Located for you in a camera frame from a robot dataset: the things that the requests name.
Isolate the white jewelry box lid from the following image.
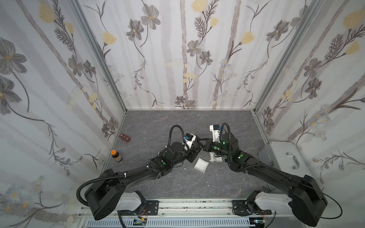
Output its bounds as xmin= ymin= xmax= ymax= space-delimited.
xmin=210 ymin=152 xmax=223 ymax=162

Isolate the white box base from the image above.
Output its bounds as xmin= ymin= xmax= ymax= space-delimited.
xmin=194 ymin=158 xmax=209 ymax=173

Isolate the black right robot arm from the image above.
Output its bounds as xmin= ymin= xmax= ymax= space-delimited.
xmin=198 ymin=133 xmax=328 ymax=227

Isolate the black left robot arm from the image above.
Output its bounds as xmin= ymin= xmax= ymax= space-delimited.
xmin=76 ymin=140 xmax=203 ymax=220

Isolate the small brown red box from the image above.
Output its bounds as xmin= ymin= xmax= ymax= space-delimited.
xmin=119 ymin=133 xmax=131 ymax=142

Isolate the silver metal case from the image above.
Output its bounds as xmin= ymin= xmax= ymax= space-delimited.
xmin=258 ymin=142 xmax=313 ymax=177

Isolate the brown bottle orange cap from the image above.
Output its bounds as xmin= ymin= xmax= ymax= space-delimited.
xmin=111 ymin=150 xmax=123 ymax=162

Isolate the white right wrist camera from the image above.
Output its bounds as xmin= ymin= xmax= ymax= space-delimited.
xmin=209 ymin=124 xmax=221 ymax=143

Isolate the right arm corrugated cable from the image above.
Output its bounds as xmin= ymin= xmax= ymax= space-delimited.
xmin=219 ymin=123 xmax=232 ymax=160

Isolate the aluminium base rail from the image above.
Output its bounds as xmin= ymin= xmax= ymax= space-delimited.
xmin=76 ymin=198 xmax=290 ymax=228

